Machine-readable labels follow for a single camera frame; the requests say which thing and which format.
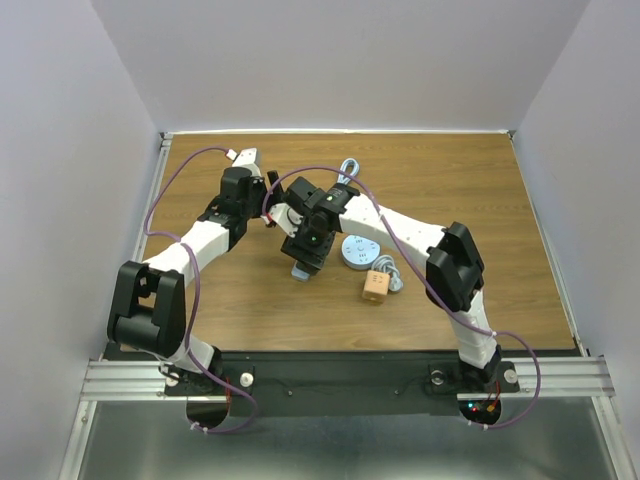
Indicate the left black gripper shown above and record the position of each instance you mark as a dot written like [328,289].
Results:
[259,185]

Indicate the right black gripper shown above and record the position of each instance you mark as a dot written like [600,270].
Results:
[294,248]

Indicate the light blue power strip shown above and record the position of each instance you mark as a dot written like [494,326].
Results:
[299,273]

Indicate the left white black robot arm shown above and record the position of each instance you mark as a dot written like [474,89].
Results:
[155,302]

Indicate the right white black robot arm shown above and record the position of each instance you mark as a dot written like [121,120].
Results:
[445,259]

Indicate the round light blue socket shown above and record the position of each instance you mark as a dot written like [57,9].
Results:
[359,253]

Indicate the orange cube socket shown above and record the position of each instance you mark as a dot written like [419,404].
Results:
[376,286]

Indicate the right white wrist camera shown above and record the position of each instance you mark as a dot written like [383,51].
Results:
[285,217]

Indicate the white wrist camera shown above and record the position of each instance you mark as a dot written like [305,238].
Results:
[285,217]
[249,158]

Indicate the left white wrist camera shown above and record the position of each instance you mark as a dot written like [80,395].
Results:
[249,158]

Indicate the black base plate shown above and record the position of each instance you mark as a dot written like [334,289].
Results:
[319,384]

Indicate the aluminium rail frame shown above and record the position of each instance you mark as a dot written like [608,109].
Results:
[128,427]

